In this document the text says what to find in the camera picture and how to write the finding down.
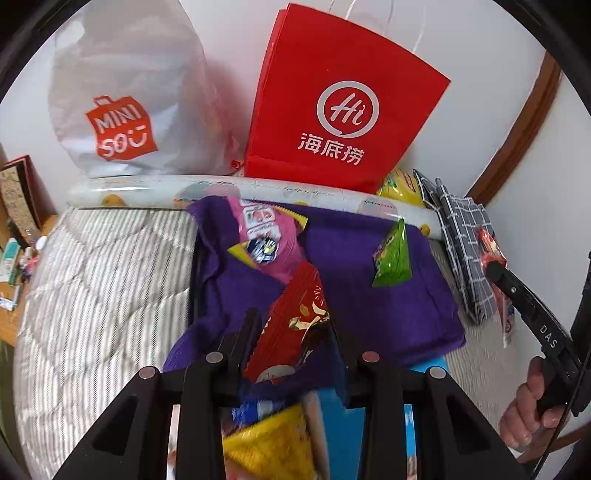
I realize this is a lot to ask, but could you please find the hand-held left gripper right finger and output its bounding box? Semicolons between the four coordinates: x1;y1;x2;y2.
325;318;532;480

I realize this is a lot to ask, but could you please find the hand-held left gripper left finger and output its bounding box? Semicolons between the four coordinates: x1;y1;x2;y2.
53;308;264;480

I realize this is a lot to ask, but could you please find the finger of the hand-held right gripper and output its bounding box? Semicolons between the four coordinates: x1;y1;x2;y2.
485;261;541;321

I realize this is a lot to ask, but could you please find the red and white snack packet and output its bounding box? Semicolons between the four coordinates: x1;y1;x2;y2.
475;226;517;349

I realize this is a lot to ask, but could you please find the dark blue snack packet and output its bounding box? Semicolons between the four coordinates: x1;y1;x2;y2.
231;399;278;428

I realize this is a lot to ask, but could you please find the yellow crinkled snack packet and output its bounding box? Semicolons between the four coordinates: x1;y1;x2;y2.
222;404;319;480

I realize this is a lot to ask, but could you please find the person's right hand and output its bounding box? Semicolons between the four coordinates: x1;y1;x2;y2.
499;356;573;453

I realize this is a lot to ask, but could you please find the grey checked cloth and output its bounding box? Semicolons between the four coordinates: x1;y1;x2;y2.
413;168;502;324

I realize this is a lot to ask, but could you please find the blue tissue pack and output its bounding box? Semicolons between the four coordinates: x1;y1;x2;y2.
305;355;451;480

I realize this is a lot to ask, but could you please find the blue and yellow snack packet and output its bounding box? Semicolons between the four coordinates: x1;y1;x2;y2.
227;237;280;268

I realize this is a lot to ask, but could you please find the purple towel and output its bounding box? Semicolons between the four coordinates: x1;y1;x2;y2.
163;196;466;402

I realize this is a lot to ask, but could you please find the green triangular snack packet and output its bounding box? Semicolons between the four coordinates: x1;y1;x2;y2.
372;217;413;288

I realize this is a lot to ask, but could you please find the pink snack packet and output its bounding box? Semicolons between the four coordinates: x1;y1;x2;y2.
228;196;309;284

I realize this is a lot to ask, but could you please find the grey striped blanket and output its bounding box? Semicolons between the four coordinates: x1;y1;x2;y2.
13;208;550;480

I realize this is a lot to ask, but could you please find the yellow-green snack bag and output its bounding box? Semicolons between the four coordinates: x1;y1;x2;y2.
376;168;426;208

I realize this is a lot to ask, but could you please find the patterned plastic-wrapped roll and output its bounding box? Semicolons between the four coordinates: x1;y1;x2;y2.
67;174;444;238

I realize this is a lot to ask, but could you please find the green and white box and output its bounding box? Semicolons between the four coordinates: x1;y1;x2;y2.
0;242;21;283

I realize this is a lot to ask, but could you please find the red paper shopping bag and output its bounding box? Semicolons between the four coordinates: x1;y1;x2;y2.
244;0;451;195

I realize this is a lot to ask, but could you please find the white plastic shopping bag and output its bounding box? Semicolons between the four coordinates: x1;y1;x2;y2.
48;0;245;178

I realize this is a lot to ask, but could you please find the wooden door frame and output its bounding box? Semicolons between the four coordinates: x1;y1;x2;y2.
466;53;561;206

